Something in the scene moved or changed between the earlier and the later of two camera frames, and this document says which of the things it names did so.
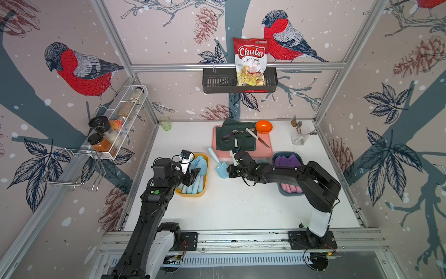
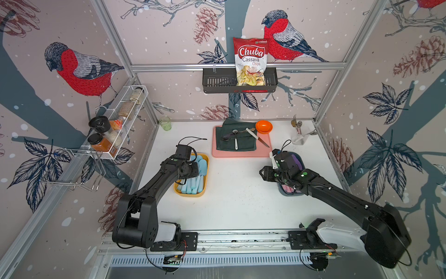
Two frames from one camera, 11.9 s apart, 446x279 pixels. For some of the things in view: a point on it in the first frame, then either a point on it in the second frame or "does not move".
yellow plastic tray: (178, 190) does not move
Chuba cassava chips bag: (250, 60) does not move
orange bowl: (263, 127) does not move
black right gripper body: (236, 172) → (270, 175)
